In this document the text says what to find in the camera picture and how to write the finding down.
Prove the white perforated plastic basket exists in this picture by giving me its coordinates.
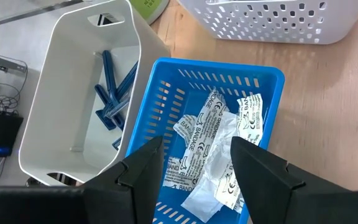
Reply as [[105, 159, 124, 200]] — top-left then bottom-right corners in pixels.
[[178, 0, 358, 45]]

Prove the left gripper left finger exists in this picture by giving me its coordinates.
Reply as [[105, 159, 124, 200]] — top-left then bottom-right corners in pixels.
[[79, 136, 165, 224]]

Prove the grey solid plastic bin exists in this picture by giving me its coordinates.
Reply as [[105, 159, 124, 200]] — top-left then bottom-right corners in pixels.
[[17, 0, 171, 187]]

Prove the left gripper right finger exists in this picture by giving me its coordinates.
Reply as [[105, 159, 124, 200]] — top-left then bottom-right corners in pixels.
[[230, 136, 354, 224]]

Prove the blue slotted plastic basket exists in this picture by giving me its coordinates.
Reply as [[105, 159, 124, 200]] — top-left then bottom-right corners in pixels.
[[125, 57, 285, 224]]

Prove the green wipes canister white lid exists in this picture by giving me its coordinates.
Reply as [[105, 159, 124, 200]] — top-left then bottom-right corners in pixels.
[[129, 0, 170, 26]]

